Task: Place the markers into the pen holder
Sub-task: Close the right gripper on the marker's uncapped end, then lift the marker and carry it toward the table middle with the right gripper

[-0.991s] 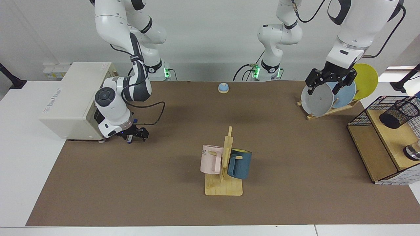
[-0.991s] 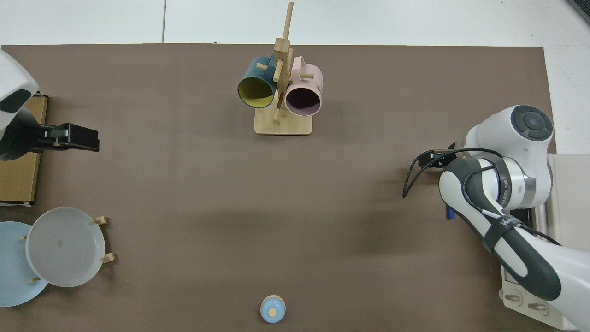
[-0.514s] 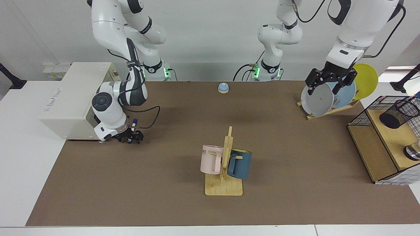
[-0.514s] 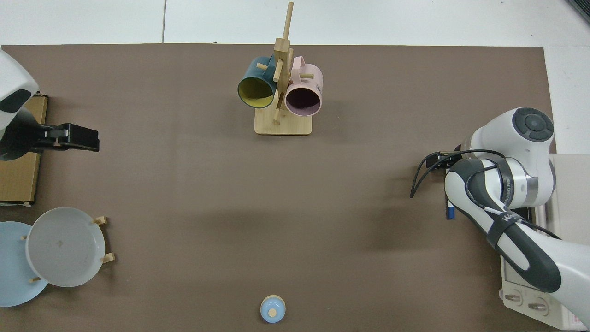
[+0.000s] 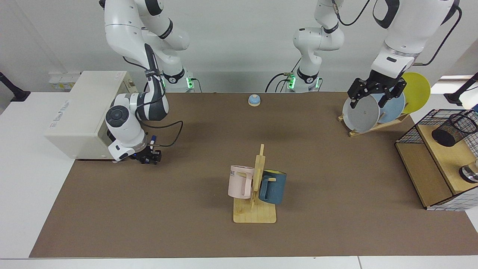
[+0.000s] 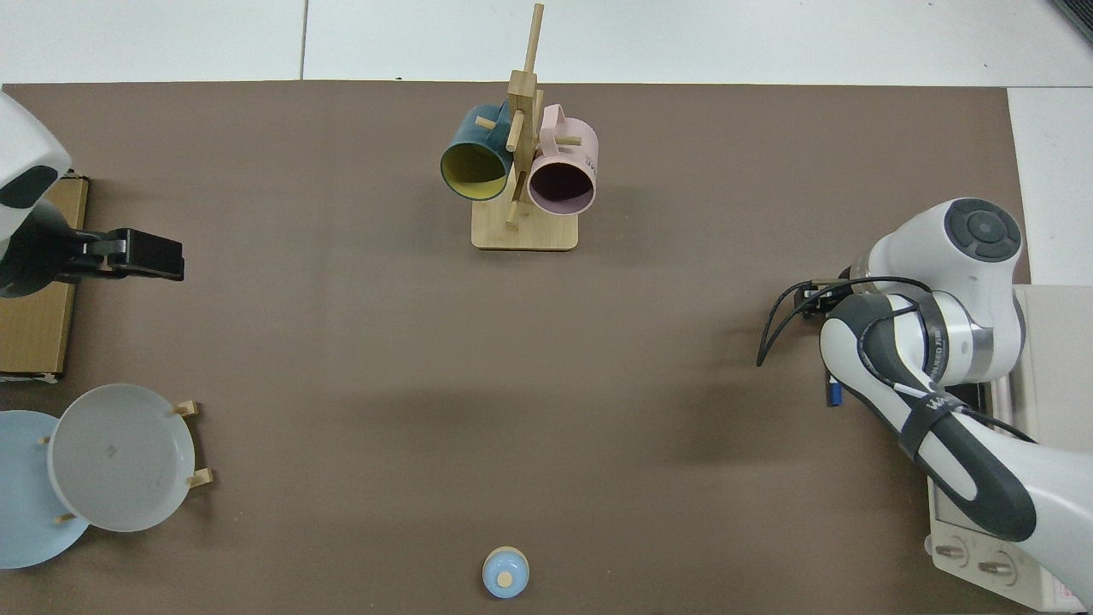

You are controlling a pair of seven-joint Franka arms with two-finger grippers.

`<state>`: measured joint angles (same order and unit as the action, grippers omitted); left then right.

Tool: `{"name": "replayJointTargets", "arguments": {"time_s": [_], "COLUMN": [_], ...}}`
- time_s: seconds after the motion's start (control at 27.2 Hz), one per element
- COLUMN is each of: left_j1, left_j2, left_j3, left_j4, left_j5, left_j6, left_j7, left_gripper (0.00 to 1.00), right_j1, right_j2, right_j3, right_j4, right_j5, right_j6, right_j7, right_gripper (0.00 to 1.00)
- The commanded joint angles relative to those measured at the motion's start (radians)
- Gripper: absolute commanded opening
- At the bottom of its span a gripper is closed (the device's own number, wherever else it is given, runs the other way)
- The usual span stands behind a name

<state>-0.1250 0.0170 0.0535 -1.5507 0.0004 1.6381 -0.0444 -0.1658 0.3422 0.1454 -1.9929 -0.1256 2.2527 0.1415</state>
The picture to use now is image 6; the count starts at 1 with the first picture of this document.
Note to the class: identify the brown table cloth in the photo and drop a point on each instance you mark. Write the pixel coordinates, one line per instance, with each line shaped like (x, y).
(512, 384)

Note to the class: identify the wooden plate rack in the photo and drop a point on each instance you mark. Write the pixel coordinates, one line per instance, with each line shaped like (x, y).
(199, 478)

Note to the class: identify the grey plate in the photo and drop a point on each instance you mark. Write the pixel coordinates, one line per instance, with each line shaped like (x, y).
(119, 457)

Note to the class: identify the small blue round thing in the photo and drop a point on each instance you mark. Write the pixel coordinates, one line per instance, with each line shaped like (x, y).
(505, 574)

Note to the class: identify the white marker with blue cap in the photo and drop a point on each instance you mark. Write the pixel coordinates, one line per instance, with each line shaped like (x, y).
(833, 395)

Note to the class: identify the wooden cup stand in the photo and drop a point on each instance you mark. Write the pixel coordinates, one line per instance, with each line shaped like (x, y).
(525, 231)

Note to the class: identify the dark blue mug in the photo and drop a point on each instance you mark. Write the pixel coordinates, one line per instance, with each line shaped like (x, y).
(474, 166)

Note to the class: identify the pink mug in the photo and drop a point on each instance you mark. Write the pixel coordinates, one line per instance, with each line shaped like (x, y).
(564, 184)

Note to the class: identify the dark flat device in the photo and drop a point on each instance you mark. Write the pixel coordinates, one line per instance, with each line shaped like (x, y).
(1078, 15)

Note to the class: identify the pale toaster oven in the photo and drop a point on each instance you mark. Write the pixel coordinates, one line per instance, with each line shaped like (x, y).
(1050, 342)

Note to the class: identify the light blue plate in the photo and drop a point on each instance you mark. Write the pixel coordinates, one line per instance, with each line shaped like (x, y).
(26, 504)

